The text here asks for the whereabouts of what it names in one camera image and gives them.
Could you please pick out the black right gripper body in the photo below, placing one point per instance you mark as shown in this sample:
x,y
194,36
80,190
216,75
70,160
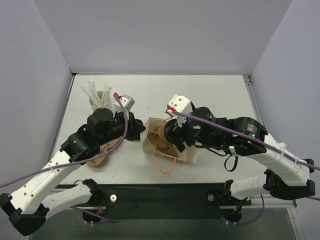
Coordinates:
x,y
173,133

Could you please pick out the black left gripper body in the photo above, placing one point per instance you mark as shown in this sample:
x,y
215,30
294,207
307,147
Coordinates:
x,y
131,126

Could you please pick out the printed paper takeout bag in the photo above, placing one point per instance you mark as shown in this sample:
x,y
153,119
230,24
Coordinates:
x,y
188,156

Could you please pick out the brown paper coffee cup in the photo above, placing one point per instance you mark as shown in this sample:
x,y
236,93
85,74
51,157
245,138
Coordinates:
x,y
161,133

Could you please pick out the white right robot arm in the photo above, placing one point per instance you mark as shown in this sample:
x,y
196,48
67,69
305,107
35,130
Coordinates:
x,y
284,178

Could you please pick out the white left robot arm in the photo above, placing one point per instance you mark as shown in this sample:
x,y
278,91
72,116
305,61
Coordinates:
x,y
30,206

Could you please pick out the white straw holder cup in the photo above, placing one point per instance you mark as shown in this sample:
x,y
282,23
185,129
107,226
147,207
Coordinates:
x,y
109,105

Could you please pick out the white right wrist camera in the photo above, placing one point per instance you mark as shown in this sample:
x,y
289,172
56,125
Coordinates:
x,y
180,104

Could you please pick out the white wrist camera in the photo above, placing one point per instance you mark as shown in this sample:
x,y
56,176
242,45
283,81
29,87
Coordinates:
x,y
126,101
180,104

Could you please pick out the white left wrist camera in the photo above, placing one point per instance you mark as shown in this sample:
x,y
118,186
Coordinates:
x,y
126,101

